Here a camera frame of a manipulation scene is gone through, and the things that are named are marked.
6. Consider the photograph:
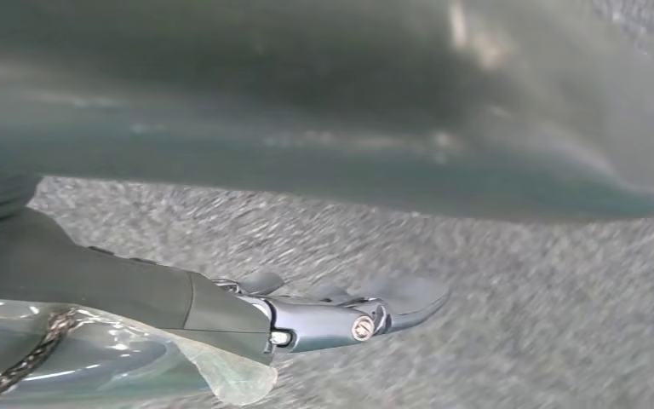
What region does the braided black cable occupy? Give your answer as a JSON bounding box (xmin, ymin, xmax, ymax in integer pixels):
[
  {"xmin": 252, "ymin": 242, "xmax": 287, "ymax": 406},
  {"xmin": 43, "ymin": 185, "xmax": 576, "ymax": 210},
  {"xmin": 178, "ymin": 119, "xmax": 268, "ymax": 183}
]
[{"xmin": 0, "ymin": 310, "xmax": 75, "ymax": 409}]

